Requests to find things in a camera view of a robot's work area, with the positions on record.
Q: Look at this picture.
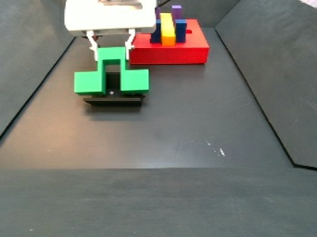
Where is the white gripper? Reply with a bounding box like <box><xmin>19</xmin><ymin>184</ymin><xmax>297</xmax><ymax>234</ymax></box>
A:
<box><xmin>65</xmin><ymin>0</ymin><xmax>158</xmax><ymax>60</ymax></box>

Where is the green bridge-shaped block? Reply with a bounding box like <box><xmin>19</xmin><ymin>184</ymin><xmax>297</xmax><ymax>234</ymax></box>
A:
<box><xmin>75</xmin><ymin>47</ymin><xmax>150</xmax><ymax>95</ymax></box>

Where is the black fixture stand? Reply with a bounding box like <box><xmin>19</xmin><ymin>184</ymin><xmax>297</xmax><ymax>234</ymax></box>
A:
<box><xmin>83</xmin><ymin>72</ymin><xmax>145</xmax><ymax>106</ymax></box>

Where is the red base board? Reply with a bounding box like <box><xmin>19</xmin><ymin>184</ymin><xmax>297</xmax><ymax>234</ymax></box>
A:
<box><xmin>130</xmin><ymin>19</ymin><xmax>209</xmax><ymax>65</ymax></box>

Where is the left blue block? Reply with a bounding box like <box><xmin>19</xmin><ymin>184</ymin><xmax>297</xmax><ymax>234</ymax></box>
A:
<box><xmin>150</xmin><ymin>19</ymin><xmax>161</xmax><ymax>44</ymax></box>

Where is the blue block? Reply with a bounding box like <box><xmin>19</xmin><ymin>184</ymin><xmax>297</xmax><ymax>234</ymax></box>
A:
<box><xmin>176</xmin><ymin>19</ymin><xmax>188</xmax><ymax>43</ymax></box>
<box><xmin>150</xmin><ymin>19</ymin><xmax>161</xmax><ymax>44</ymax></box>

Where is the yellow long bar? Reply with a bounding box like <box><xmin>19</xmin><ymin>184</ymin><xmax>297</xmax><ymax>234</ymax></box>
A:
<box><xmin>160</xmin><ymin>13</ymin><xmax>176</xmax><ymax>46</ymax></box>

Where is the left purple block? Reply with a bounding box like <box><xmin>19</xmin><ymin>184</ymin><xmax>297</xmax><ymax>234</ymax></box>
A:
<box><xmin>156</xmin><ymin>7</ymin><xmax>161</xmax><ymax>19</ymax></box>

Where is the purple block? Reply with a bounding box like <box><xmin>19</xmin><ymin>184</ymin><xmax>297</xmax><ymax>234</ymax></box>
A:
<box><xmin>172</xmin><ymin>5</ymin><xmax>182</xmax><ymax>19</ymax></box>
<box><xmin>156</xmin><ymin>7</ymin><xmax>161</xmax><ymax>19</ymax></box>

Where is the right blue block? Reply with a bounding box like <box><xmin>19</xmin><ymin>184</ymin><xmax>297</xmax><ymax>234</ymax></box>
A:
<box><xmin>176</xmin><ymin>19</ymin><xmax>188</xmax><ymax>43</ymax></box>

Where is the right purple block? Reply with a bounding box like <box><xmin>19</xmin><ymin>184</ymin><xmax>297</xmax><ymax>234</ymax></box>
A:
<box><xmin>172</xmin><ymin>5</ymin><xmax>182</xmax><ymax>19</ymax></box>

